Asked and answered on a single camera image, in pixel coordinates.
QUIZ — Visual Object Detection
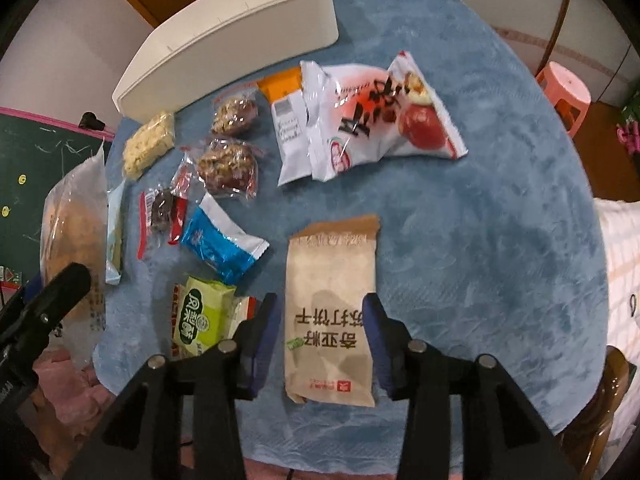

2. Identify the green snack packet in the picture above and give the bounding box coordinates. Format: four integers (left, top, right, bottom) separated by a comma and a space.
171, 276, 258, 360

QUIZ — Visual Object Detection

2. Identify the brown soda cracker packet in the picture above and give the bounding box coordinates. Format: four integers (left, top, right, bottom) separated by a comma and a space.
284, 214, 380, 408

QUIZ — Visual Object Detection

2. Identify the blue white snack packet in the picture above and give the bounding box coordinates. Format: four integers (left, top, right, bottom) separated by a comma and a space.
180, 193, 269, 285

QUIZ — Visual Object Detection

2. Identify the large clear bread bag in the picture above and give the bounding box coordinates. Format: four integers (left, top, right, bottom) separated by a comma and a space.
40, 148, 107, 368

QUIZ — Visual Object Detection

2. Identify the red edged dark candy packet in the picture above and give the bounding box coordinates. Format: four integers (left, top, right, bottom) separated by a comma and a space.
137, 188, 188, 260

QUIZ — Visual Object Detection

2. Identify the lower walnut date packet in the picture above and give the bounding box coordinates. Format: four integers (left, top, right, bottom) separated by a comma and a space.
184, 136, 262, 200

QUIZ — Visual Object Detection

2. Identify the walnut date packet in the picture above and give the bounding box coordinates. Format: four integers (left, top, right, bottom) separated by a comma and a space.
184, 136, 262, 200
212, 87, 258, 136

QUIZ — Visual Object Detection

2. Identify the blue fuzzy table cloth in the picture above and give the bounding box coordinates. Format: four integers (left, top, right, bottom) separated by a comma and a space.
93, 0, 608, 474

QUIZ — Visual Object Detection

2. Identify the wooden chair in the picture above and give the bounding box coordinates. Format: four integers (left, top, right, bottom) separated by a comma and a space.
556, 346, 630, 479

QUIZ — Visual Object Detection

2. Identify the yellow puffed rice cake packet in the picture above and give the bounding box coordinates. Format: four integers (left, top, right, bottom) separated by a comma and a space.
122, 112, 175, 180

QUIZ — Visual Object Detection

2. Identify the upper walnut date packet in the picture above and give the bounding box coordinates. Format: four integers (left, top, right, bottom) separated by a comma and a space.
212, 87, 258, 136

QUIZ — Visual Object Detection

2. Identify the red white jujube snack bag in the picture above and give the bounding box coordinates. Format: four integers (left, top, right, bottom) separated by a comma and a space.
300, 51, 468, 182

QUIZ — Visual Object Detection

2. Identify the orange white snack packet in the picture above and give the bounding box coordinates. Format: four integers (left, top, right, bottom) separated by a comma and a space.
257, 67, 311, 186

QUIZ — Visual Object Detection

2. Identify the white checked bedding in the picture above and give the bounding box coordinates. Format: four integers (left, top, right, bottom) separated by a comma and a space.
594, 198, 640, 474

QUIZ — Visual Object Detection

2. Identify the pink plastic stool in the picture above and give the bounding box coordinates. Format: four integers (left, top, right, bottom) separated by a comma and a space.
536, 61, 591, 138

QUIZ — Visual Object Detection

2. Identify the pink toy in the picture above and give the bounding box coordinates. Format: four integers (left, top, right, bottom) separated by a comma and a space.
616, 104, 640, 156

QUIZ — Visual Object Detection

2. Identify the white plastic storage bin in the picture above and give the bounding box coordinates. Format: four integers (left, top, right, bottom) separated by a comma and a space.
112, 0, 338, 122

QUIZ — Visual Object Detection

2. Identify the green chalkboard pink frame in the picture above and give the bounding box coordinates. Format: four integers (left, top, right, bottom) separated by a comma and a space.
0, 107, 114, 302

